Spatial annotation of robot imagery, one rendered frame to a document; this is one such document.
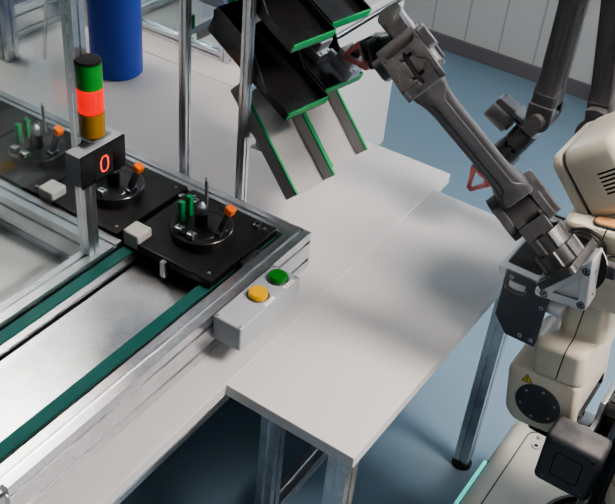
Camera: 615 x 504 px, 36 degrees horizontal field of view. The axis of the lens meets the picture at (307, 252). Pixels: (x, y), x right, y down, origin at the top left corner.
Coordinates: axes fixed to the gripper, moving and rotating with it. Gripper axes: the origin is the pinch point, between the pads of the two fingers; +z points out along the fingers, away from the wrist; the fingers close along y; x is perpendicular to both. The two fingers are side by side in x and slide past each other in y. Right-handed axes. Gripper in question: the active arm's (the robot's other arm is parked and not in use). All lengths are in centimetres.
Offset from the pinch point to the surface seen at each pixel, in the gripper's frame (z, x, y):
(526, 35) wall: 113, 63, -269
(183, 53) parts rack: 24.8, -11.6, 26.5
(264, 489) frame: 30, 96, 44
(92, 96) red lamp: 8, -14, 65
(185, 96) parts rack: 29.1, -1.9, 26.5
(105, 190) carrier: 37, 11, 51
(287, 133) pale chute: 14.6, 13.3, 13.1
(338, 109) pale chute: 13.6, 14.2, -5.2
